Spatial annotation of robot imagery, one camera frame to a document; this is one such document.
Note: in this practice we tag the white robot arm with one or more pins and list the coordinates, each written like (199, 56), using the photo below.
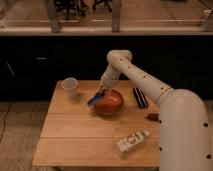
(184, 136)

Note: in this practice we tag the black rectangular box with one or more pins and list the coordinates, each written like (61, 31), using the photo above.
(140, 98)

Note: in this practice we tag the wooden table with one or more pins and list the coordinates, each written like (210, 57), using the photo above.
(74, 135)

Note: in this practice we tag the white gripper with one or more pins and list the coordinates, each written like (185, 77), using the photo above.
(108, 80)

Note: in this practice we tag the clear plastic cup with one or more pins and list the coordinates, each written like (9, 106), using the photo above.
(70, 86)

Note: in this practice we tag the orange ceramic bowl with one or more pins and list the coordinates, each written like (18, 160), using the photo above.
(110, 104)

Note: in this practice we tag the white carton bottle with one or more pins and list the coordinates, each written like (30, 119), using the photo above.
(131, 141)

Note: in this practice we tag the small brown object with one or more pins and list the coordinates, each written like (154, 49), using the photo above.
(153, 117)

